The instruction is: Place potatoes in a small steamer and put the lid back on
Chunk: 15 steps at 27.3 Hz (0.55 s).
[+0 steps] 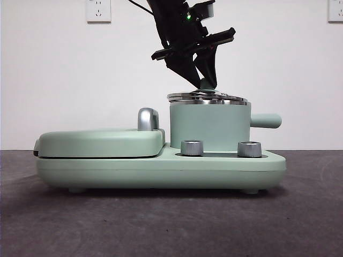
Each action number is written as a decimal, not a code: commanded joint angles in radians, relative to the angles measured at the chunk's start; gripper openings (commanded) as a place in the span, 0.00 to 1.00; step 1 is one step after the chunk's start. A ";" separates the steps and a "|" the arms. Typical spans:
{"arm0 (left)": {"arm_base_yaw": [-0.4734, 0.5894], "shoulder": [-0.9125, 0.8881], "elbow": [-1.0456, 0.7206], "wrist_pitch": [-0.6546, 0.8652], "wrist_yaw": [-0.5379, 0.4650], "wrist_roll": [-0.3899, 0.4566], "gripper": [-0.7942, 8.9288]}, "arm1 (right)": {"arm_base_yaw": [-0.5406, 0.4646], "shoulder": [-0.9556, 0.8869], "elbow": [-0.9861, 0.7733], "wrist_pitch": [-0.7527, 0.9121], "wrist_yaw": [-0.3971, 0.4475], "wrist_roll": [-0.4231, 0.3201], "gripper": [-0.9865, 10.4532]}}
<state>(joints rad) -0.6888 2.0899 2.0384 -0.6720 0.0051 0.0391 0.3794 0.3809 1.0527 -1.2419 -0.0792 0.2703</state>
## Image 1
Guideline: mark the white wall socket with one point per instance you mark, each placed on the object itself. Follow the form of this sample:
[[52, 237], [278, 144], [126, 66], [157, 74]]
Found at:
[[335, 12], [98, 12]]

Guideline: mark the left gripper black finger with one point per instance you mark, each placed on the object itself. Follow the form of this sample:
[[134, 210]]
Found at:
[[209, 65], [185, 68]]

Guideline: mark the mint green steamer pot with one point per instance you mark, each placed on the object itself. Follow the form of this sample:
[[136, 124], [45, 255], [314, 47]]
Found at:
[[209, 125]]

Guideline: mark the silver control knob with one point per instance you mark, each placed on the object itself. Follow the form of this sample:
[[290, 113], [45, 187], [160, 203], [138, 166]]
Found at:
[[249, 149], [191, 148]]

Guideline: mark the glass pot lid green knob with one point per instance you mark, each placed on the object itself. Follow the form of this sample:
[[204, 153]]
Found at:
[[206, 97]]

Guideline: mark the mint green breakfast machine base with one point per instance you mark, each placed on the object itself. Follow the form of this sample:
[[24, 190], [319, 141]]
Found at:
[[227, 174]]

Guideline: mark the mint green griddle cover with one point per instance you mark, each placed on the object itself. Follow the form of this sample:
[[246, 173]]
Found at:
[[93, 144]]

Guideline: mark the left wrist grey camera box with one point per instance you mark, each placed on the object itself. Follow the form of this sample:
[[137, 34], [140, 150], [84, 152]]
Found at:
[[210, 10]]

